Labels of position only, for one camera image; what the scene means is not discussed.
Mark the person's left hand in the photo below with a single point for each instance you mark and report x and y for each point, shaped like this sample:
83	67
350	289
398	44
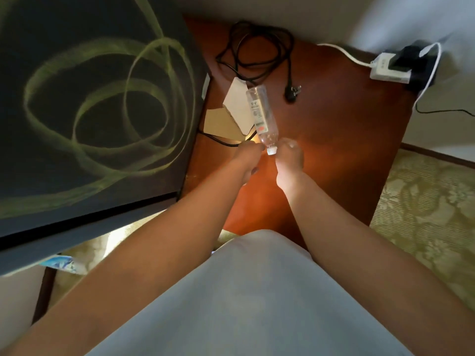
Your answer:
248	157

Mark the person's right hand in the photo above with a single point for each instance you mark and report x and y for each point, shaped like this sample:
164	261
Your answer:
290	163

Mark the clear plastic bottle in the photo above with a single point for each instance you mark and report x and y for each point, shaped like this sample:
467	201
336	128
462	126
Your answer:
261	114

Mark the grey mini fridge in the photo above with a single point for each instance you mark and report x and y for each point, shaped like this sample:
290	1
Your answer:
92	163

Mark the person's right forearm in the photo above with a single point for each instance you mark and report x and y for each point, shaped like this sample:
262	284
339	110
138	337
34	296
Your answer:
371	278

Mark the person's left forearm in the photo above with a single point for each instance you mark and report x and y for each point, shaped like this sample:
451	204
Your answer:
130	270

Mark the person's grey shirt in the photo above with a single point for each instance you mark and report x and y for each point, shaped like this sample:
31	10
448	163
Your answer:
252	304

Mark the small white label sticker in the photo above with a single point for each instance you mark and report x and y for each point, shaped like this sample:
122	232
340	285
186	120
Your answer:
205	87

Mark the white power strip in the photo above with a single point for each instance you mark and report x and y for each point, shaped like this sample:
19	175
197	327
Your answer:
387	68
345	53

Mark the black power adapter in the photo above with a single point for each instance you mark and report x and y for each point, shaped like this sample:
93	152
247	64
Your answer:
412	59

